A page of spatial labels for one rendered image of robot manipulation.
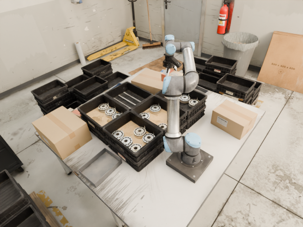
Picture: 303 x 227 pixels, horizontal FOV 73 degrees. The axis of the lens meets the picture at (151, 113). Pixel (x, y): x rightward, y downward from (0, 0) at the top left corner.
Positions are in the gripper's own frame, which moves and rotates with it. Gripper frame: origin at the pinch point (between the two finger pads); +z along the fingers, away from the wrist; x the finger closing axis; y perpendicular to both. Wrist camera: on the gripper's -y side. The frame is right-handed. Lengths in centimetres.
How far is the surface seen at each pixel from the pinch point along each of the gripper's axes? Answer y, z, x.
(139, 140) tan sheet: -12, 27, 59
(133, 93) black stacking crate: 39.2, 26.7, 14.8
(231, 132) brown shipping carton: -61, 37, -2
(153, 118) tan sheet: -3.7, 26.8, 31.8
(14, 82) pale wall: 326, 90, 60
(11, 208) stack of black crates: 37, 55, 153
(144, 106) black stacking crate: 9.9, 21.3, 29.5
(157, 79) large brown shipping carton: 28.6, 19.6, -12.4
